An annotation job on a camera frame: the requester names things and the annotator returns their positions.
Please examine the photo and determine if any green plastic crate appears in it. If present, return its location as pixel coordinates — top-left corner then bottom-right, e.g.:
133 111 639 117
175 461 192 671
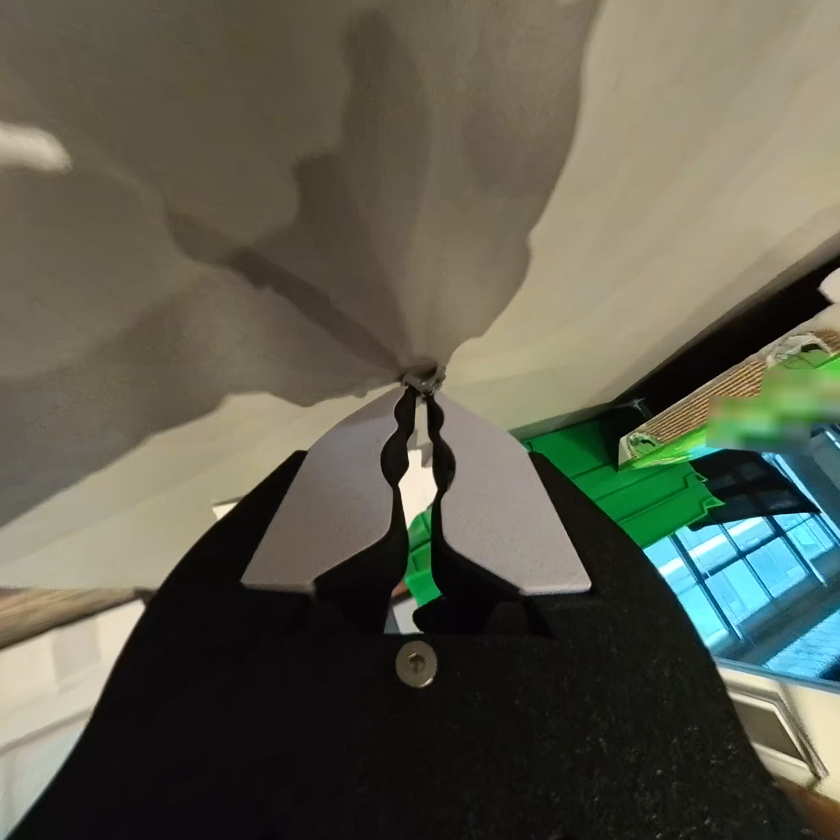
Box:
407 412 726 608

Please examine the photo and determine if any grey desk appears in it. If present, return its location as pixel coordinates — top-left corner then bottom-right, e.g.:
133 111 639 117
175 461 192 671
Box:
0 0 840 592

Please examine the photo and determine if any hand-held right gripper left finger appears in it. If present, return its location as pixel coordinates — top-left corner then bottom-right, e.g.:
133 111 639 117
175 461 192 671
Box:
239 387 417 595

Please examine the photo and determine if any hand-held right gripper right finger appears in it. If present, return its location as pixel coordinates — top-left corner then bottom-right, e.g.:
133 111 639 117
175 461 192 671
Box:
425 390 593 598

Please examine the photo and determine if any yellow and grey brick assembly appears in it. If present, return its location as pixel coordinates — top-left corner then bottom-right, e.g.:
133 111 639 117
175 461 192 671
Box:
400 357 448 396

